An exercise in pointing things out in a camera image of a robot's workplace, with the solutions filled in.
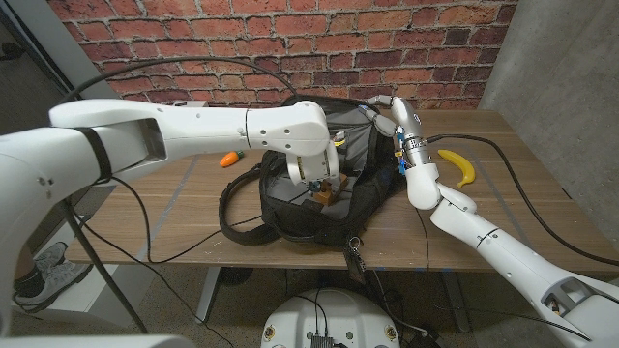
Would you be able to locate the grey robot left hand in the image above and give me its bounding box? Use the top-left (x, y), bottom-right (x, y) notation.
top-left (305, 178), bottom-right (335, 194)

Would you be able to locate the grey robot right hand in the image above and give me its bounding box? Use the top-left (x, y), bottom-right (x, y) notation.
top-left (358, 94), bottom-right (422, 139)

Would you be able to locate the yellow banana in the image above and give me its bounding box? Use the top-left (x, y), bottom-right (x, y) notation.
top-left (437, 149), bottom-right (477, 189)

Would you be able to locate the grey metal table leg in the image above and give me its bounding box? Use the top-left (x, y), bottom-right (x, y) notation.
top-left (440, 271), bottom-right (473, 334)
top-left (194, 266), bottom-right (222, 325)

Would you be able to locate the orange toy carrot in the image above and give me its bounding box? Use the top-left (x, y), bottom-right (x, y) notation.
top-left (219, 150), bottom-right (246, 169)

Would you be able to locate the brown brick shaped block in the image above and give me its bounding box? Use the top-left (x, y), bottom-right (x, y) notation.
top-left (311, 172), bottom-right (349, 207)

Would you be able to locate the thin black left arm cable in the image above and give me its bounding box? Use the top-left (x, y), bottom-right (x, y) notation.
top-left (72, 176), bottom-right (320, 348)

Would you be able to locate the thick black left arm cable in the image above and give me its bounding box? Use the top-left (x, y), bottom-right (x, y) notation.
top-left (57, 56), bottom-right (299, 334)

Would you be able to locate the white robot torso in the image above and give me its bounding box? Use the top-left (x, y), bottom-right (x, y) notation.
top-left (260, 288), bottom-right (401, 348)

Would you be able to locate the black luggage tag with keyring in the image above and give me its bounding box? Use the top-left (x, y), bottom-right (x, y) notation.
top-left (343, 235), bottom-right (368, 285)

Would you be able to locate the grey sneaker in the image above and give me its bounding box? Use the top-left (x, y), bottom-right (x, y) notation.
top-left (14, 263), bottom-right (93, 310)
top-left (33, 241), bottom-right (69, 272)

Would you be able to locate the printed brick wall backdrop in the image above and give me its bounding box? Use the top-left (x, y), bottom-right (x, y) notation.
top-left (47, 0), bottom-right (518, 111)

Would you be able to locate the black fabric backpack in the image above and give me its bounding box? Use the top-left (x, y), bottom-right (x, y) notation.
top-left (218, 95), bottom-right (407, 247)

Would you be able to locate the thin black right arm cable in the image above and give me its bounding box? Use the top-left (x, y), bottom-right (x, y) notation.
top-left (414, 207), bottom-right (431, 273)

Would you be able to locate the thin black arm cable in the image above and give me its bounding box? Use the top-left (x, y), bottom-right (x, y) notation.
top-left (72, 176), bottom-right (320, 348)
top-left (414, 207), bottom-right (431, 273)

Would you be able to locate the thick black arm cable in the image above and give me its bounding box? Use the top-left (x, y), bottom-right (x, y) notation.
top-left (425, 133), bottom-right (619, 267)
top-left (57, 56), bottom-right (299, 334)

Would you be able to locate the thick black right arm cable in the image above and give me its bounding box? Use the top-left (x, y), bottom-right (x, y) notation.
top-left (425, 133), bottom-right (619, 267)

